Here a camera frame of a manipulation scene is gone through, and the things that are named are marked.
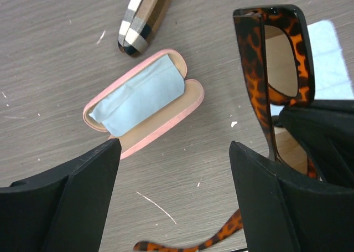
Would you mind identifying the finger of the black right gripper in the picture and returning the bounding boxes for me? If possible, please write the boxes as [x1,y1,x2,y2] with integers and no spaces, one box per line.
[278,100,353,188]

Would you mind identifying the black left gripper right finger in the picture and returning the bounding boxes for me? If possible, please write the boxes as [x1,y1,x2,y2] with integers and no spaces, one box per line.
[229,141,353,251]

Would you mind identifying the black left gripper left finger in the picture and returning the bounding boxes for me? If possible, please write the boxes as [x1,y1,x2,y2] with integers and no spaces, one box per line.
[1,138,122,251]

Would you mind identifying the tortoiseshell brown sunglasses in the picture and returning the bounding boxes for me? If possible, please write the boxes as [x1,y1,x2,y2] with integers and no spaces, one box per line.
[132,4,319,252]

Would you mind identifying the pink glasses case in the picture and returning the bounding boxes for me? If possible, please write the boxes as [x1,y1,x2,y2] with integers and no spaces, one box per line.
[82,49,205,159]

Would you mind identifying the light blue cloth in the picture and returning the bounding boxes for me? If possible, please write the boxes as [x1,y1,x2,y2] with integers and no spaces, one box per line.
[88,53,186,136]
[265,20,353,100]

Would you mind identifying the brown striped glasses case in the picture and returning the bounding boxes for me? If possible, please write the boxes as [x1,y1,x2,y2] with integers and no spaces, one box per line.
[117,0,171,57]

